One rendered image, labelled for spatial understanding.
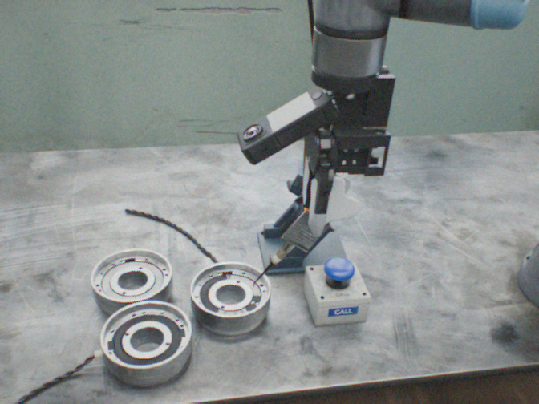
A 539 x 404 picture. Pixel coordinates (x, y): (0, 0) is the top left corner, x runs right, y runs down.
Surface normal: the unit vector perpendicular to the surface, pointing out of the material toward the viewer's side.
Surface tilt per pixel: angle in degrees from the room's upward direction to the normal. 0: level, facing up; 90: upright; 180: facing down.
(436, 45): 90
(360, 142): 90
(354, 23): 90
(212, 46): 90
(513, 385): 0
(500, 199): 0
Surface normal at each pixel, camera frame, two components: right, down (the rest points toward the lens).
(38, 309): 0.04, -0.83
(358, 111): 0.13, 0.56
